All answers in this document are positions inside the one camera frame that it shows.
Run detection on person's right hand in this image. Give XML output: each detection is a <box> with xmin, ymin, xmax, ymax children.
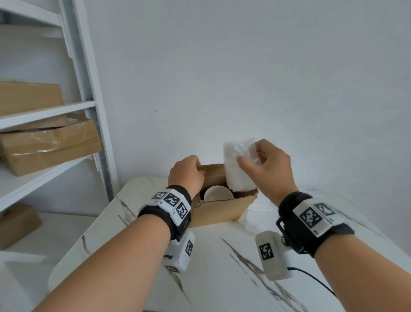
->
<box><xmin>236</xmin><ymin>139</ymin><xmax>299</xmax><ymax>208</ymax></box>

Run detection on person's left hand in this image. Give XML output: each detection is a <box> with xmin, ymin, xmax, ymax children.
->
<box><xmin>168</xmin><ymin>155</ymin><xmax>206</xmax><ymax>201</ymax></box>

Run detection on brown cardboard box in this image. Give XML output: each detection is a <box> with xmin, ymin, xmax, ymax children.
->
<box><xmin>189</xmin><ymin>163</ymin><xmax>259</xmax><ymax>228</ymax></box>

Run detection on person's left forearm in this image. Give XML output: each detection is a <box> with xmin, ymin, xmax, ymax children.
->
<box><xmin>32</xmin><ymin>213</ymin><xmax>171</xmax><ymax>312</ymax></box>

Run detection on person's right forearm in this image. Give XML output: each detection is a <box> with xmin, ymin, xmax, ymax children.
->
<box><xmin>314</xmin><ymin>234</ymin><xmax>411</xmax><ymax>312</ymax></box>

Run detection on black left wristband, marker tiles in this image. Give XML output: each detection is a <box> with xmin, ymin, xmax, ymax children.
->
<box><xmin>137</xmin><ymin>185</ymin><xmax>193</xmax><ymax>242</ymax></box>

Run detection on black wristband, marker tiles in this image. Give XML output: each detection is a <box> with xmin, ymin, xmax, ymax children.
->
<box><xmin>276</xmin><ymin>192</ymin><xmax>355</xmax><ymax>258</ymax></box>
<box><xmin>137</xmin><ymin>185</ymin><xmax>193</xmax><ymax>242</ymax></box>

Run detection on white ceramic bowl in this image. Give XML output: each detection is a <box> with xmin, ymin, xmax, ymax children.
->
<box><xmin>204</xmin><ymin>185</ymin><xmax>234</xmax><ymax>203</ymax></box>

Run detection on black right wristband, marker tiles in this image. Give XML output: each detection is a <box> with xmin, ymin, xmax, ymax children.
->
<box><xmin>276</xmin><ymin>192</ymin><xmax>355</xmax><ymax>258</ymax></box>

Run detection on white metal shelf unit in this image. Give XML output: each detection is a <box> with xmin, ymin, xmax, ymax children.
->
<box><xmin>0</xmin><ymin>0</ymin><xmax>120</xmax><ymax>267</ymax></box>

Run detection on taped brown shelf carton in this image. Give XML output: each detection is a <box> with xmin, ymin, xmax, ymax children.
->
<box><xmin>0</xmin><ymin>112</ymin><xmax>102</xmax><ymax>177</ymax></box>

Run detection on plain brown shelf carton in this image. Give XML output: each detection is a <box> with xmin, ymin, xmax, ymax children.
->
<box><xmin>0</xmin><ymin>81</ymin><xmax>64</xmax><ymax>117</ymax></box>

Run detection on small brown shelf carton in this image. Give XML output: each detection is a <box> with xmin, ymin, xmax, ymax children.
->
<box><xmin>0</xmin><ymin>203</ymin><xmax>43</xmax><ymax>251</ymax></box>

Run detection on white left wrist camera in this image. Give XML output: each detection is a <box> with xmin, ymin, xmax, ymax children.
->
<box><xmin>161</xmin><ymin>230</ymin><xmax>196</xmax><ymax>274</ymax></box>

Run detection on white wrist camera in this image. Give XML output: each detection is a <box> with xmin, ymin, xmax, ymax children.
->
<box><xmin>255</xmin><ymin>231</ymin><xmax>293</xmax><ymax>282</ymax></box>
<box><xmin>161</xmin><ymin>230</ymin><xmax>196</xmax><ymax>274</ymax></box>

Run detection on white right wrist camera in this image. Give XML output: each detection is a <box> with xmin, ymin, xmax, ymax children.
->
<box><xmin>255</xmin><ymin>231</ymin><xmax>293</xmax><ymax>282</ymax></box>

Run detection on black right camera cable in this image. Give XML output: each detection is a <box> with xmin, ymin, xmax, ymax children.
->
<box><xmin>287</xmin><ymin>266</ymin><xmax>336</xmax><ymax>296</ymax></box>

